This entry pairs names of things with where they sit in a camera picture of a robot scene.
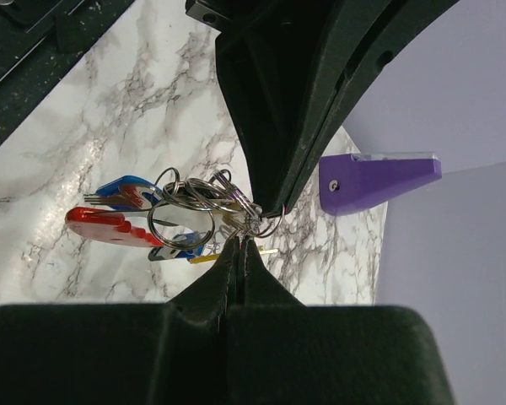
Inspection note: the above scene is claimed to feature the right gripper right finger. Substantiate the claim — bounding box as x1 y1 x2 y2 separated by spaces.
227 240 455 404

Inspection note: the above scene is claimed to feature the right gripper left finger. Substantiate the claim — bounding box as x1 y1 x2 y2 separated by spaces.
0 239 240 404

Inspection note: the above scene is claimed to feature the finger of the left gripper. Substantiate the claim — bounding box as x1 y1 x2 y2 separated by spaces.
273 1 451 213
216 1 337 211

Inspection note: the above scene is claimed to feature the yellow tagged key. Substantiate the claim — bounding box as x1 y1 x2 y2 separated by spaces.
189 246 279 267

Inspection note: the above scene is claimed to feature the red keyring with keys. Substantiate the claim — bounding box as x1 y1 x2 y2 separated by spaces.
64 167 281 264

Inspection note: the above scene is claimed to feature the purple wedge-shaped box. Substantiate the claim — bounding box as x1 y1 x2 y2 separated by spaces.
319 153 442 216

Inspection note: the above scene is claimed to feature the blue key tag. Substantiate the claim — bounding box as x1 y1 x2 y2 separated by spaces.
83 175 162 211

